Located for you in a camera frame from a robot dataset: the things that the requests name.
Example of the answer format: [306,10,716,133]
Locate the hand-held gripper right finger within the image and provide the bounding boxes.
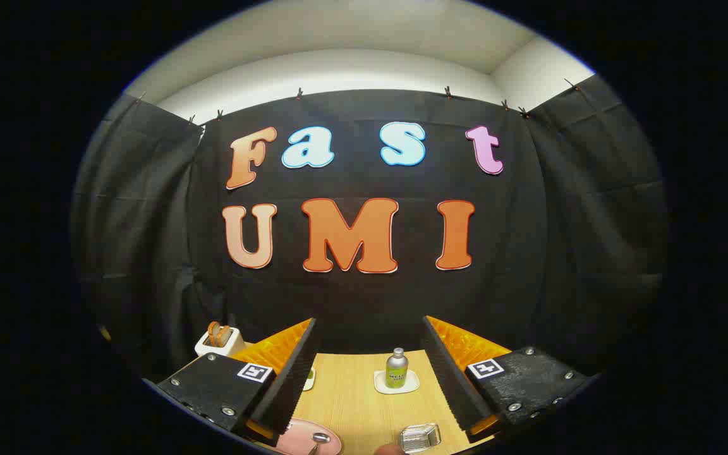
[420,315,598,443]

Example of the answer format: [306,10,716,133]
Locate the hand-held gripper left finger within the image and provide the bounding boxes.
[142,317,319,446]

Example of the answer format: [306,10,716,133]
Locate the white square coaster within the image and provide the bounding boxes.
[373,370,420,395]

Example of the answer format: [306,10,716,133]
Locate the pink round plate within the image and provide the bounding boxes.
[276,418,343,455]

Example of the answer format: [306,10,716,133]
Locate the green soda bottle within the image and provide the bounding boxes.
[385,348,410,389]

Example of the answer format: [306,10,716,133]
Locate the white toaster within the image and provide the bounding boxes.
[195,321,246,358]

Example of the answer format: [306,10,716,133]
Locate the row of small cloth clips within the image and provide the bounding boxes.
[135,78,583,124]

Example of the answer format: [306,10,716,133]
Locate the metal wire basket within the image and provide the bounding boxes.
[399,423,442,454]

